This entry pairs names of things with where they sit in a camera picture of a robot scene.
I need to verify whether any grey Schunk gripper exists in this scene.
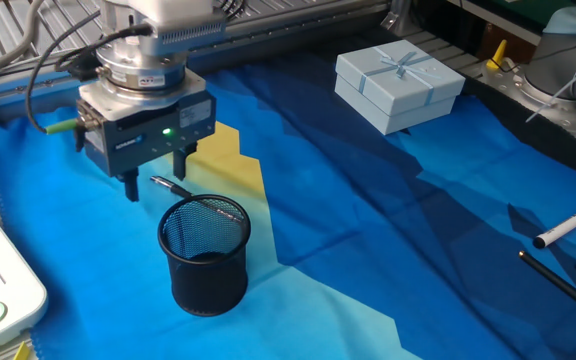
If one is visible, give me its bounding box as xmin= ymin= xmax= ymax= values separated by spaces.
xmin=75 ymin=89 xmax=218 ymax=203

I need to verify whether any black and silver gel pen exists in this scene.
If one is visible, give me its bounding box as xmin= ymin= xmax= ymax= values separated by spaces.
xmin=149 ymin=175 xmax=245 ymax=225

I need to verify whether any black mesh pen holder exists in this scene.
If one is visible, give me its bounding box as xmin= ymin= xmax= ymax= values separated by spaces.
xmin=157 ymin=194 xmax=253 ymax=318

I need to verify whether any long black pen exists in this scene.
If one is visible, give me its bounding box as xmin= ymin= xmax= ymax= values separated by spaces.
xmin=518 ymin=250 xmax=576 ymax=331

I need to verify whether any blue mountain print cloth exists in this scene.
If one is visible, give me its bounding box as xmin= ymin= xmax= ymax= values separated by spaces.
xmin=0 ymin=54 xmax=576 ymax=360

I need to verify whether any light blue gift box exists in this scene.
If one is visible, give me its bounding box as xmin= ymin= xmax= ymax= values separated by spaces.
xmin=334 ymin=39 xmax=467 ymax=136

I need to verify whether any white marker black cap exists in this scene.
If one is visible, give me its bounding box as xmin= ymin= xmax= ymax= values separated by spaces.
xmin=532 ymin=199 xmax=576 ymax=250

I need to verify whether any black cable bundle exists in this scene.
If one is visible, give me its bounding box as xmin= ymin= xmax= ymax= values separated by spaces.
xmin=25 ymin=0 xmax=247 ymax=151

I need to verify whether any aluminium table rail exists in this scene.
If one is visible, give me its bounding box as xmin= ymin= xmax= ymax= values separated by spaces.
xmin=0 ymin=49 xmax=99 ymax=126

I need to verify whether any thick grey hose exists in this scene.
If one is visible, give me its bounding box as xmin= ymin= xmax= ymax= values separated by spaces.
xmin=0 ymin=0 xmax=47 ymax=84

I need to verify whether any aluminium cage frame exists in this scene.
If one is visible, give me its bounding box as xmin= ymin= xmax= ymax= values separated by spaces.
xmin=381 ymin=0 xmax=419 ymax=39

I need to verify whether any yellow handle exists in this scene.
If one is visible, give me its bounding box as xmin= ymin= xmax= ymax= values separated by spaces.
xmin=485 ymin=39 xmax=509 ymax=71

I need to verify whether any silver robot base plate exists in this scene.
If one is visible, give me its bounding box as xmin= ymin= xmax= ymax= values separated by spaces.
xmin=482 ymin=59 xmax=576 ymax=149

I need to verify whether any thin white cable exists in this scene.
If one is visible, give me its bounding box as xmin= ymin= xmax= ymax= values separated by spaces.
xmin=524 ymin=47 xmax=576 ymax=124

